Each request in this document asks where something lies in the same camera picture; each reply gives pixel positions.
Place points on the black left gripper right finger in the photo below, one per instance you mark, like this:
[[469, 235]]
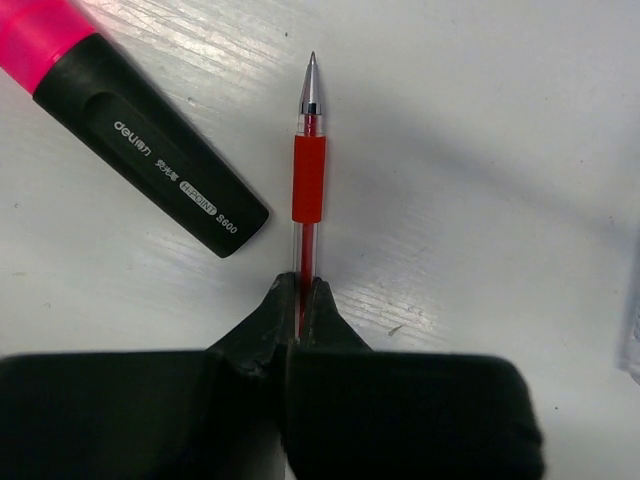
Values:
[[357, 413]]

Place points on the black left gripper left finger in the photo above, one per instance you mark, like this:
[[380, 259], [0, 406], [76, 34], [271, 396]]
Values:
[[169, 414]]

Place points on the red gel pen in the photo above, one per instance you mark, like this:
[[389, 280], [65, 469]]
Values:
[[309, 160]]

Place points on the pink highlighter marker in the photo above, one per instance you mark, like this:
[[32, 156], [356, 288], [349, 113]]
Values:
[[78, 76]]

